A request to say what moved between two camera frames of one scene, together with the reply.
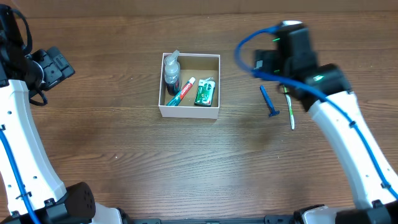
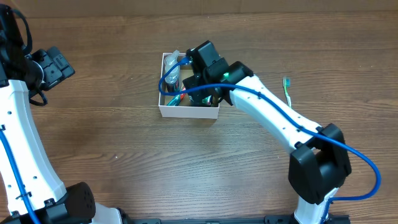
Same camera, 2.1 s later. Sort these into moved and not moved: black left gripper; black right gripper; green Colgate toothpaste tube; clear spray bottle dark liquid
Moved: black right gripper
Not moved: clear spray bottle dark liquid; black left gripper; green Colgate toothpaste tube
